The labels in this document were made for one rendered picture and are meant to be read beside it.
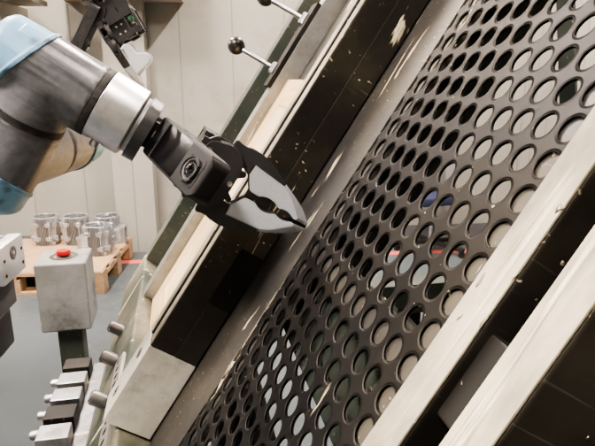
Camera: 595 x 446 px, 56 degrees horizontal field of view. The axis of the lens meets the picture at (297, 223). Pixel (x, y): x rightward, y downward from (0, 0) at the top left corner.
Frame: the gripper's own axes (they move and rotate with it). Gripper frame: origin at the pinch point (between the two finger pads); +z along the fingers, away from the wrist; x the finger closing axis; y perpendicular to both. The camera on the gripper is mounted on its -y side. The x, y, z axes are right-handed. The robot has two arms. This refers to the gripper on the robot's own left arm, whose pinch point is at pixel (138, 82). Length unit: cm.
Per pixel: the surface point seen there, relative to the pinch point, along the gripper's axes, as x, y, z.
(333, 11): -5.2, 43.8, 6.8
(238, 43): -1.8, 23.3, 3.1
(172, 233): 14.0, -15.0, 35.2
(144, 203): 307, -98, 57
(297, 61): -6.2, 32.3, 12.1
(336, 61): -56, 33, 13
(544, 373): -112, 26, 22
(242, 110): 16.5, 16.3, 16.5
